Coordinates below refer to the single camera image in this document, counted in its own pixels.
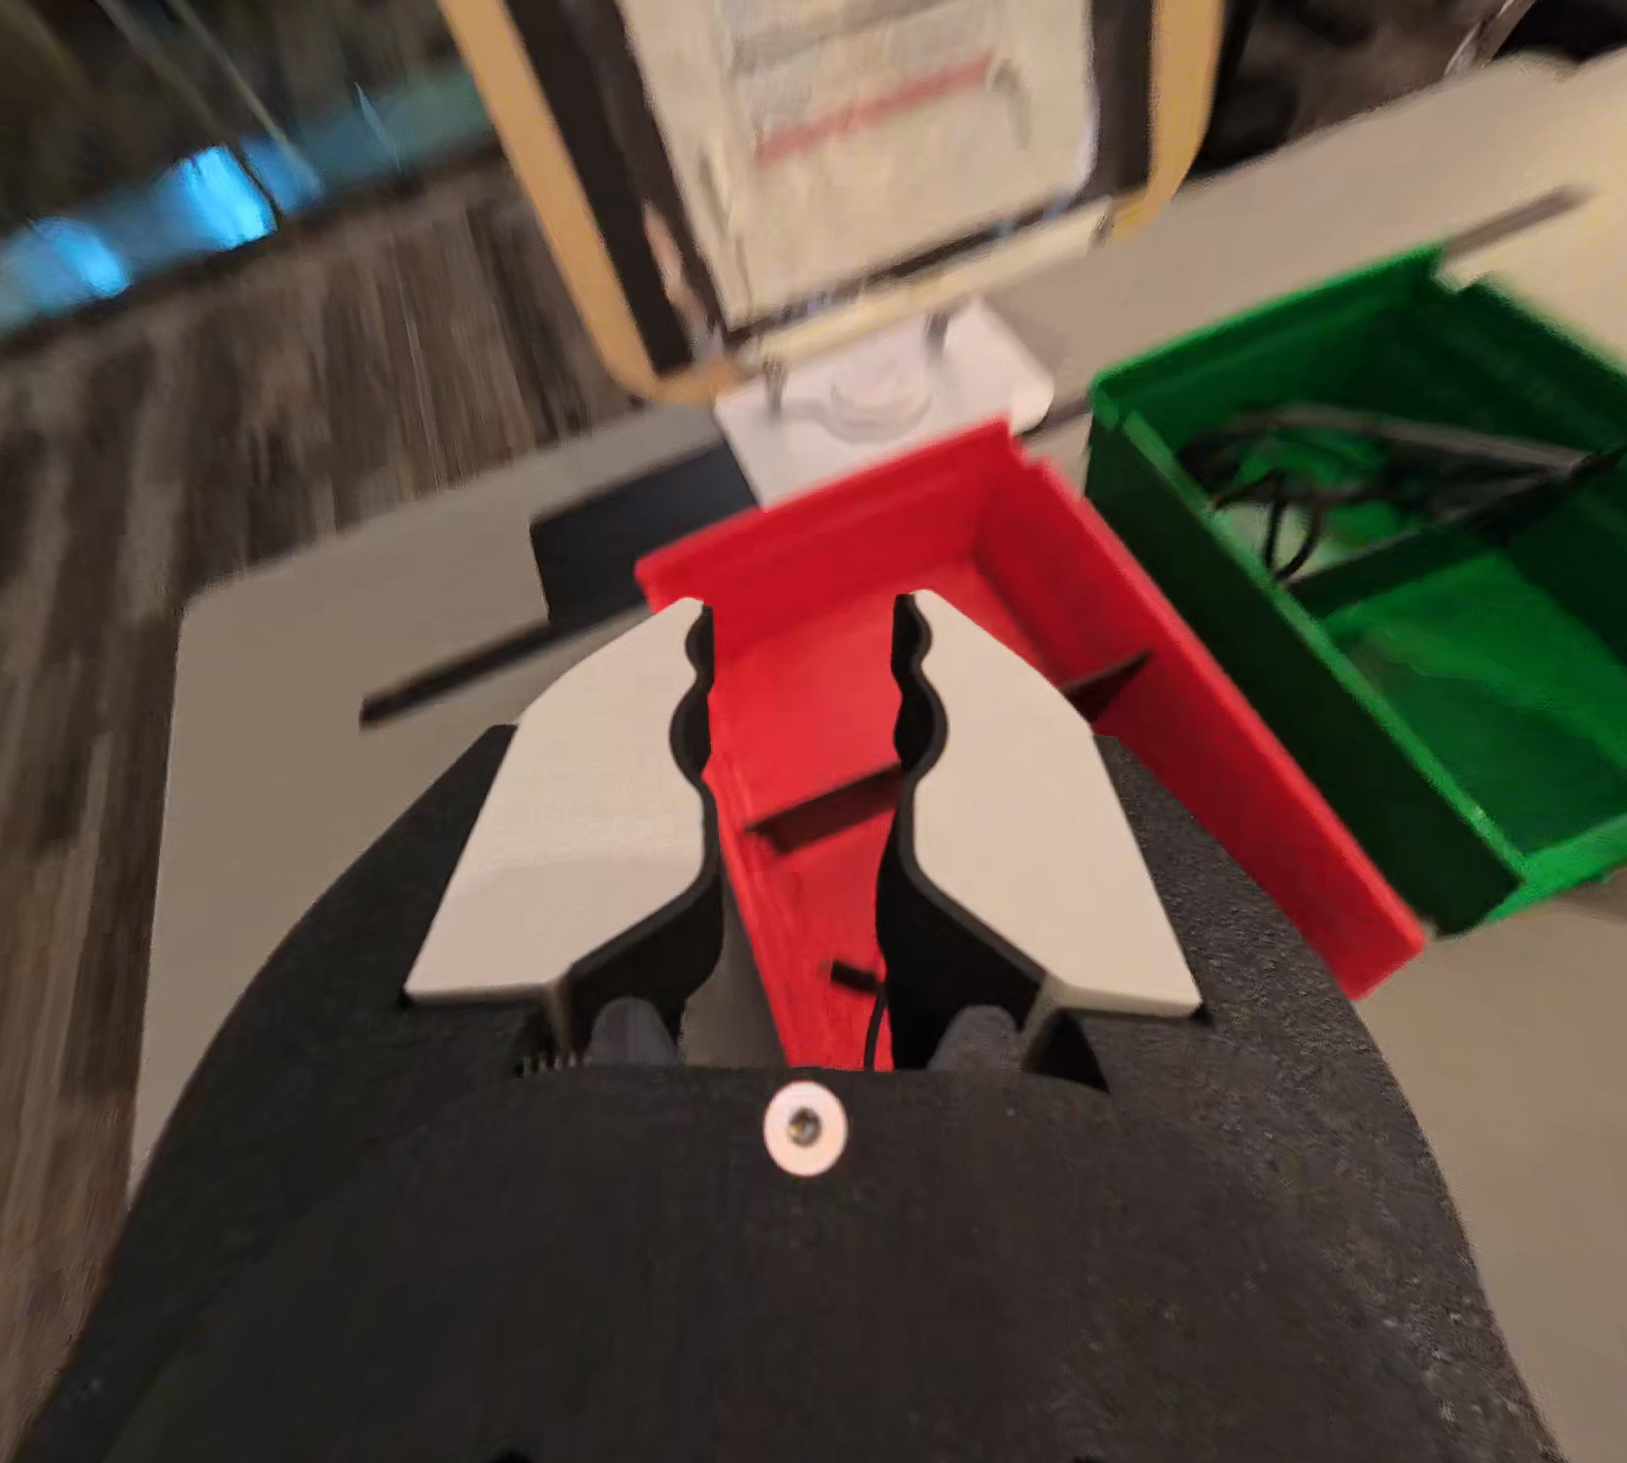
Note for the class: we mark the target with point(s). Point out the red plastic bin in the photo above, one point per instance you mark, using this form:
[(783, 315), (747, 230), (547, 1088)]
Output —
[(1144, 752)]

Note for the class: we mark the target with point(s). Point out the dark grey usb hub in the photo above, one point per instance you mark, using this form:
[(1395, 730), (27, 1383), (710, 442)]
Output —
[(1435, 444)]

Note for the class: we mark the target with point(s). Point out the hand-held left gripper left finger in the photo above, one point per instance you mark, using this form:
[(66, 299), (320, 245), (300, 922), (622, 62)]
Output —
[(584, 828)]

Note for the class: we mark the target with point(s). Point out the framed paper sign stand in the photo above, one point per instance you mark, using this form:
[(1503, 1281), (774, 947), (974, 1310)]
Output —
[(864, 27)]

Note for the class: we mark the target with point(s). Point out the green plastic bin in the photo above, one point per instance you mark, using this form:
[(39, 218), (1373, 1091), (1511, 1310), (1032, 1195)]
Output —
[(1461, 701)]

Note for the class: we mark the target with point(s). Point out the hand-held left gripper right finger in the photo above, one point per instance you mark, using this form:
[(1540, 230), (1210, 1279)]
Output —
[(1028, 840)]

